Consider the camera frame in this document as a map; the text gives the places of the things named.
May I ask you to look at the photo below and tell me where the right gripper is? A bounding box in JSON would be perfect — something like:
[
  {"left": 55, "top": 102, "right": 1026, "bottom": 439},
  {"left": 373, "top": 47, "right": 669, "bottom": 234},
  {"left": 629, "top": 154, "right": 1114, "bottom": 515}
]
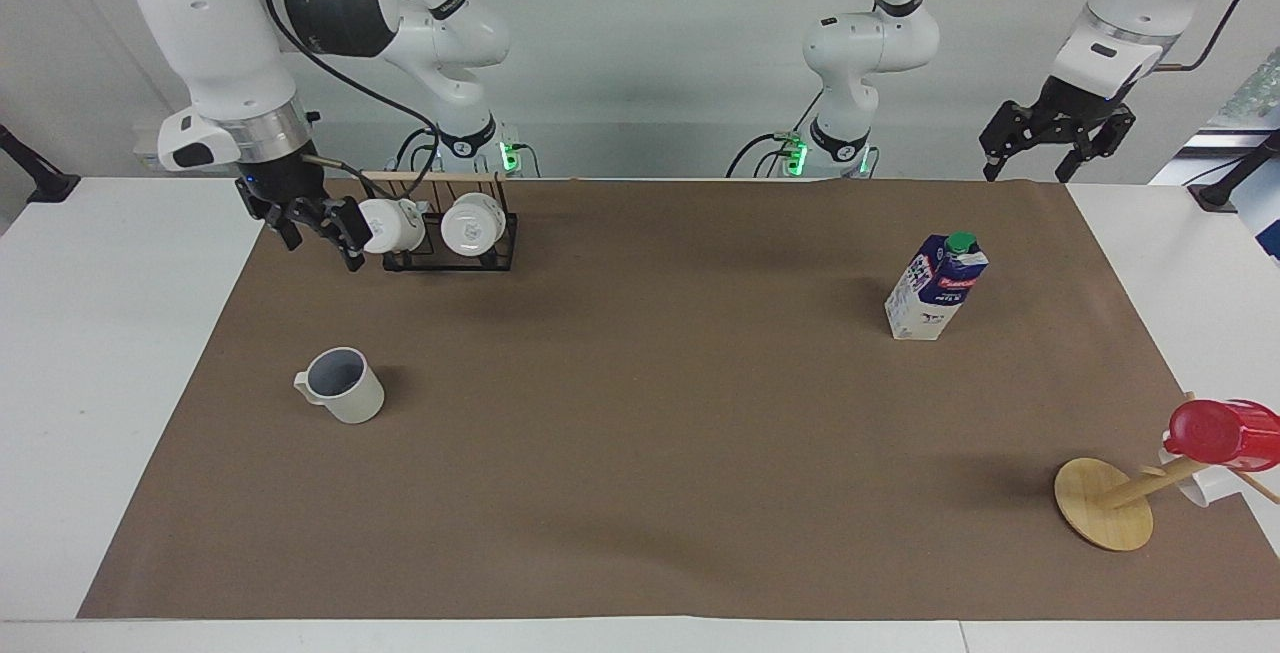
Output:
[{"left": 236, "top": 153, "right": 374, "bottom": 273}]

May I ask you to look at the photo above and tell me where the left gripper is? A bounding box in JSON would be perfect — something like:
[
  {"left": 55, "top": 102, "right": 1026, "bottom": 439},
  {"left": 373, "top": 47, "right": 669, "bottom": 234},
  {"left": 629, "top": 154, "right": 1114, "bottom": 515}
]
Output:
[{"left": 979, "top": 75, "right": 1139, "bottom": 185}]

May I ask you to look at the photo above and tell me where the milk carton with green cap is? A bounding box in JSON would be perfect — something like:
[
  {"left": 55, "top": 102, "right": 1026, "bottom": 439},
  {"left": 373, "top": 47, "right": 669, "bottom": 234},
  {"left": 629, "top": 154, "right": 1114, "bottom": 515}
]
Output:
[{"left": 884, "top": 231, "right": 990, "bottom": 342}]

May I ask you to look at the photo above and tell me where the red cup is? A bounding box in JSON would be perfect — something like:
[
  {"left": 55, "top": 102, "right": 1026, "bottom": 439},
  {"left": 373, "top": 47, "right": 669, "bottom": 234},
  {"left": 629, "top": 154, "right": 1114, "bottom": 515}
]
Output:
[{"left": 1163, "top": 398, "right": 1280, "bottom": 474}]

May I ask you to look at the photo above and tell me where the white cup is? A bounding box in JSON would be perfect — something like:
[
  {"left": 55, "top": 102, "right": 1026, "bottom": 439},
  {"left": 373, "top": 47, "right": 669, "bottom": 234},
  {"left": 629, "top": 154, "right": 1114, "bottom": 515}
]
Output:
[{"left": 1158, "top": 447, "right": 1243, "bottom": 509}]

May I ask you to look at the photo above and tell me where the white mug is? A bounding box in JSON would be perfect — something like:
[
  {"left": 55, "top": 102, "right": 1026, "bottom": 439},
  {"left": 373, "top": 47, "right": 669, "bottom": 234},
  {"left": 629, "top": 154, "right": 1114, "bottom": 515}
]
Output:
[
  {"left": 357, "top": 197, "right": 429, "bottom": 256},
  {"left": 440, "top": 192, "right": 505, "bottom": 258}
]

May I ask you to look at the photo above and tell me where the grey mug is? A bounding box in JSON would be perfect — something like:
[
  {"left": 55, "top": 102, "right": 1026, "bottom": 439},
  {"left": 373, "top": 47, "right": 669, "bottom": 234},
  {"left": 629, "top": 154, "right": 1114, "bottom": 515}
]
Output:
[{"left": 292, "top": 346, "right": 386, "bottom": 426}]

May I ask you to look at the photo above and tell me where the black stand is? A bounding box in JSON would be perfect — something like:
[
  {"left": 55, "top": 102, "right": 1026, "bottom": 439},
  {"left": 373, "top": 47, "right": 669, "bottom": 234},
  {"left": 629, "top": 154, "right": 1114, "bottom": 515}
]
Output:
[
  {"left": 0, "top": 123, "right": 82, "bottom": 205},
  {"left": 1188, "top": 129, "right": 1280, "bottom": 214}
]

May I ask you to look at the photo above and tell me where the wooden mug tree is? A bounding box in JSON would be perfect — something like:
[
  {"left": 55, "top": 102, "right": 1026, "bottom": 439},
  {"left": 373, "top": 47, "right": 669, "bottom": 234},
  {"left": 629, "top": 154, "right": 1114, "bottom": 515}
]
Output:
[{"left": 1053, "top": 391, "right": 1280, "bottom": 553}]

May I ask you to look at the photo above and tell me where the black cable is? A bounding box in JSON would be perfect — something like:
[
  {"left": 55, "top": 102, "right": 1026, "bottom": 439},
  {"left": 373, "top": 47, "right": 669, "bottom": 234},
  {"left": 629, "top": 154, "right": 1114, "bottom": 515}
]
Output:
[
  {"left": 1150, "top": 0, "right": 1280, "bottom": 74},
  {"left": 262, "top": 0, "right": 442, "bottom": 198},
  {"left": 394, "top": 125, "right": 443, "bottom": 174},
  {"left": 726, "top": 88, "right": 827, "bottom": 180}
]

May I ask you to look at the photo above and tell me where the black wire mug rack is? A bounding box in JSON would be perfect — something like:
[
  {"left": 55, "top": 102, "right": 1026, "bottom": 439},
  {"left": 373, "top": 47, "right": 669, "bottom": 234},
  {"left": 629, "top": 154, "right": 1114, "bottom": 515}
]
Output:
[{"left": 358, "top": 169, "right": 520, "bottom": 273}]

